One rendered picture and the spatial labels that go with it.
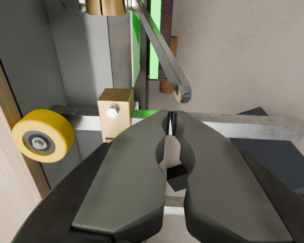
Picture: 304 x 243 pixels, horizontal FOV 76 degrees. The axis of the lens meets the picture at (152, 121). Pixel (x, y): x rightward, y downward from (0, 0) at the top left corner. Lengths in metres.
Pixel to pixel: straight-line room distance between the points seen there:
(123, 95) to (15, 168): 0.22
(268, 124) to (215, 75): 0.88
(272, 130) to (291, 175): 0.64
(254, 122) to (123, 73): 0.28
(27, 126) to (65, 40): 0.30
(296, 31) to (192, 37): 0.52
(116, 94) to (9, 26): 0.23
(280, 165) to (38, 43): 0.99
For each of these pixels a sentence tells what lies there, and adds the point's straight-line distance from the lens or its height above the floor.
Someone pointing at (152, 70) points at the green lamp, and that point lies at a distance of 0.44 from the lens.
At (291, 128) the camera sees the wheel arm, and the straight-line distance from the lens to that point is 0.39.
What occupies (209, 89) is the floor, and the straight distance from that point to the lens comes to 1.25.
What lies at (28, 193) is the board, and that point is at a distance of 0.45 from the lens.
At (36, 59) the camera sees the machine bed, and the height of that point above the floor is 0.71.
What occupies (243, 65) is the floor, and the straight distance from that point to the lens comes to 1.25.
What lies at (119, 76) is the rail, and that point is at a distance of 0.46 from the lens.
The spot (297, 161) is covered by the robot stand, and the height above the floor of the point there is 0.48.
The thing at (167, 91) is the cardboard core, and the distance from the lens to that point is 1.14.
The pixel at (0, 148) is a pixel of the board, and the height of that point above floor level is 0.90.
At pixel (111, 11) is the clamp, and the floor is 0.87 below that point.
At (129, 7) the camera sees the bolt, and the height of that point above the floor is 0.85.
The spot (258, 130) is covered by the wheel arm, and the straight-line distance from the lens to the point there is 0.37.
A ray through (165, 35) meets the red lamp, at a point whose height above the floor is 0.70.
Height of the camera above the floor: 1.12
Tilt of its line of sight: 57 degrees down
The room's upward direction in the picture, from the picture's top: 174 degrees counter-clockwise
